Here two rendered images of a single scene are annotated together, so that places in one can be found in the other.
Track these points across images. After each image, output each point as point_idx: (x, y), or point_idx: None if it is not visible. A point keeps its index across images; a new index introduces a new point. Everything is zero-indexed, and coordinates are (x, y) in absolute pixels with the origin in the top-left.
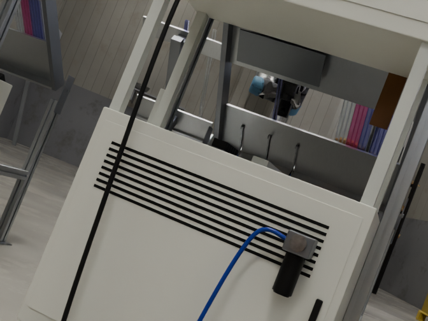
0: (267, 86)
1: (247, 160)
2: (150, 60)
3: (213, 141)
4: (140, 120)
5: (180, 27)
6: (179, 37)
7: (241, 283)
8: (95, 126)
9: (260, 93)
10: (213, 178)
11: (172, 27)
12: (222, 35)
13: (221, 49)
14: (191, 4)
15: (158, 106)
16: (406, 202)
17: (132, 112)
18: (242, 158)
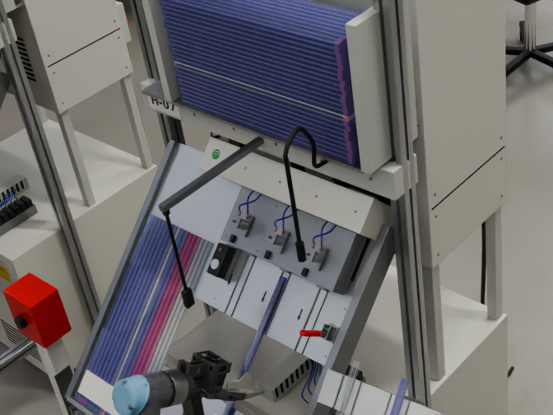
0: (251, 380)
1: (391, 265)
2: (485, 254)
3: (362, 375)
4: (473, 300)
5: (409, 400)
6: (410, 398)
7: None
8: (507, 328)
9: (260, 391)
10: None
11: (425, 406)
12: (365, 322)
13: (356, 344)
14: (450, 252)
15: (443, 352)
16: (71, 370)
17: (485, 288)
18: (394, 267)
